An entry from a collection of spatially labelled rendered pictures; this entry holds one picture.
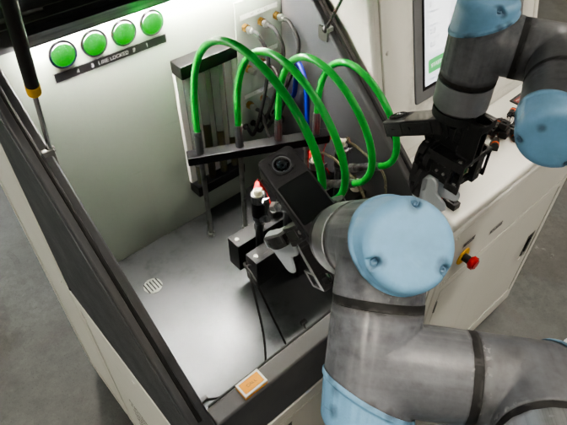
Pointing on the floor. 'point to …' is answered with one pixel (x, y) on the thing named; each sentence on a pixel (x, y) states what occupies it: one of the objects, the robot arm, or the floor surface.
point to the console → (402, 26)
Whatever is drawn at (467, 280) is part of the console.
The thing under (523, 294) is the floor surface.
